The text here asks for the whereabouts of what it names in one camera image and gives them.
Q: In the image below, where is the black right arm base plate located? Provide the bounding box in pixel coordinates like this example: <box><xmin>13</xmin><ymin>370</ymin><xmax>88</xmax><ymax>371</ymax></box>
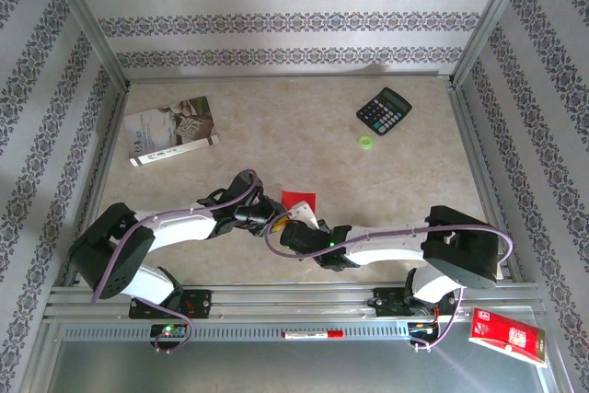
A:
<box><xmin>373</xmin><ymin>285</ymin><xmax>459</xmax><ymax>318</ymax></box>

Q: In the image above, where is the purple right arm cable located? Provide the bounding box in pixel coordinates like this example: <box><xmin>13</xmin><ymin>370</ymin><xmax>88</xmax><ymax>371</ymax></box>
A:
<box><xmin>264</xmin><ymin>211</ymin><xmax>515</xmax><ymax>352</ymax></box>

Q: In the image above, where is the control board with green light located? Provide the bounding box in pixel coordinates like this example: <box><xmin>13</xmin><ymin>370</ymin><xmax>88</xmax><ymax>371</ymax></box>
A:
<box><xmin>150</xmin><ymin>323</ymin><xmax>188</xmax><ymax>340</ymax></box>

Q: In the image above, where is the grey metal sheet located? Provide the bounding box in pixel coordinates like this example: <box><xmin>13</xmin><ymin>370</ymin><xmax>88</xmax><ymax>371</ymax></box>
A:
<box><xmin>43</xmin><ymin>337</ymin><xmax>558</xmax><ymax>393</ymax></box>

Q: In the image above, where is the aluminium side rail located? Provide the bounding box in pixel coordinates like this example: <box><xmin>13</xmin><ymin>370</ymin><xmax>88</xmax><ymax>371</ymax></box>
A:
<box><xmin>446</xmin><ymin>79</ymin><xmax>525</xmax><ymax>283</ymax></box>
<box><xmin>63</xmin><ymin>82</ymin><xmax>132</xmax><ymax>287</ymax></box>

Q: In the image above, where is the red paper carton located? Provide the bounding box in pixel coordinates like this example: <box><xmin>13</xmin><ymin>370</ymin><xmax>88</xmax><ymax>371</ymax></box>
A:
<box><xmin>468</xmin><ymin>307</ymin><xmax>549</xmax><ymax>369</ymax></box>

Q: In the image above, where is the aluminium back rail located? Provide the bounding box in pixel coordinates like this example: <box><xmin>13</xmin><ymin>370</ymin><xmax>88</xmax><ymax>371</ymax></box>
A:
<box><xmin>124</xmin><ymin>71</ymin><xmax>456</xmax><ymax>85</ymax></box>

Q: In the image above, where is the aluminium frame post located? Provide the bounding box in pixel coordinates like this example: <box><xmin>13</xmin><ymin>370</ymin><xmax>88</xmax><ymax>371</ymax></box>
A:
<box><xmin>452</xmin><ymin>0</ymin><xmax>542</xmax><ymax>87</ymax></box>
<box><xmin>40</xmin><ymin>0</ymin><xmax>131</xmax><ymax>90</ymax></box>

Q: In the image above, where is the red square paper sheet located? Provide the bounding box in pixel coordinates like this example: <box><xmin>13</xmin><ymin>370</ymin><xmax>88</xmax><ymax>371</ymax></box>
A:
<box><xmin>281</xmin><ymin>189</ymin><xmax>318</xmax><ymax>218</ymax></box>

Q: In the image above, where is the black calculator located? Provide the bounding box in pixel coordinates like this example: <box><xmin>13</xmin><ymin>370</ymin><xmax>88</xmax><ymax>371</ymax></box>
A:
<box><xmin>355</xmin><ymin>87</ymin><xmax>413</xmax><ymax>137</ymax></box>

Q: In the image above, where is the slotted grey cable duct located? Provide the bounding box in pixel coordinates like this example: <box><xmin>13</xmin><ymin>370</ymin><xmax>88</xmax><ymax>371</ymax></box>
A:
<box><xmin>62</xmin><ymin>323</ymin><xmax>413</xmax><ymax>342</ymax></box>

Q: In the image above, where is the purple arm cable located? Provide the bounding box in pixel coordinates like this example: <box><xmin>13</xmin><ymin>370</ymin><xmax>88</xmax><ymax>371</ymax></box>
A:
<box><xmin>264</xmin><ymin>211</ymin><xmax>515</xmax><ymax>352</ymax></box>
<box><xmin>90</xmin><ymin>168</ymin><xmax>261</xmax><ymax>355</ymax></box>

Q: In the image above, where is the red marker pen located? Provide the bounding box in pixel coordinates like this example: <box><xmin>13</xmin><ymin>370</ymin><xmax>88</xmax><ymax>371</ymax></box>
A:
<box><xmin>281</xmin><ymin>329</ymin><xmax>345</xmax><ymax>340</ymax></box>

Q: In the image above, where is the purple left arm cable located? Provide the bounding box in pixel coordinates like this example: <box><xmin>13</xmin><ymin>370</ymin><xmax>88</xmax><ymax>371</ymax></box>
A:
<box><xmin>90</xmin><ymin>168</ymin><xmax>261</xmax><ymax>355</ymax></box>

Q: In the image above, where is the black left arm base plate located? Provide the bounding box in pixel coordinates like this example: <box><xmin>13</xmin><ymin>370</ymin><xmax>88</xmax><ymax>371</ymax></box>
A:
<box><xmin>128</xmin><ymin>289</ymin><xmax>213</xmax><ymax>320</ymax></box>

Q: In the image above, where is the book with photo cover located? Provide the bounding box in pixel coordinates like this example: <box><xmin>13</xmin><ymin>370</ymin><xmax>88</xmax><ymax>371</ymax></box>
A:
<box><xmin>122</xmin><ymin>96</ymin><xmax>222</xmax><ymax>168</ymax></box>

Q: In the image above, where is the control board with wires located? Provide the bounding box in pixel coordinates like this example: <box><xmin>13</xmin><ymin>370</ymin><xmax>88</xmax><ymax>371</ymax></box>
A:
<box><xmin>408</xmin><ymin>320</ymin><xmax>441</xmax><ymax>338</ymax></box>

